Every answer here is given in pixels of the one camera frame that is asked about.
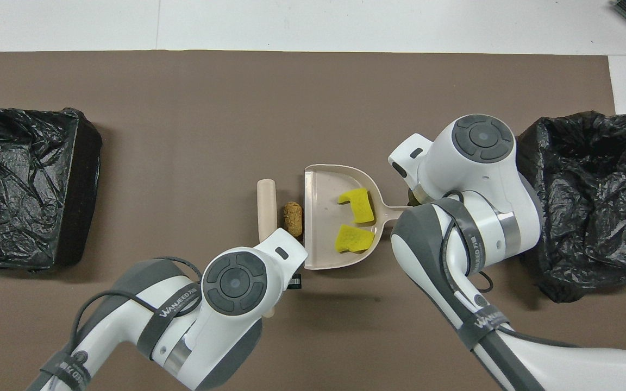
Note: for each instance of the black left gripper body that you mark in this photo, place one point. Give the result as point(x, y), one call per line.
point(294, 282)

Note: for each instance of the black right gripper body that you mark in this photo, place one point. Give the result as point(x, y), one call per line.
point(417, 195)

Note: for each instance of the notched yellow sponge piece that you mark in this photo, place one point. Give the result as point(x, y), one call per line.
point(359, 203)

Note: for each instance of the brown bread roll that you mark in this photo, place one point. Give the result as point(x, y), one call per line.
point(293, 219)

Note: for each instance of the beige plastic dustpan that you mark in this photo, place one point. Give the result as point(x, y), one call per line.
point(321, 217)

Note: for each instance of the chunky yellow sponge piece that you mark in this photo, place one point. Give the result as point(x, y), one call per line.
point(354, 240)

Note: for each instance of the beige hand brush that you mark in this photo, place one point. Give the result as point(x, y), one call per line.
point(267, 206)

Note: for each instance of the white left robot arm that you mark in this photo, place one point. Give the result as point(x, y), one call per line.
point(226, 326)

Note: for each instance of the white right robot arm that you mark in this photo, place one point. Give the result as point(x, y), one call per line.
point(487, 179)

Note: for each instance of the black bag lined bin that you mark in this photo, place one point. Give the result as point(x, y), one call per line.
point(590, 217)
point(25, 190)

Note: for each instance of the large brown table mat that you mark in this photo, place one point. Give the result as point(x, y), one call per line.
point(182, 108)

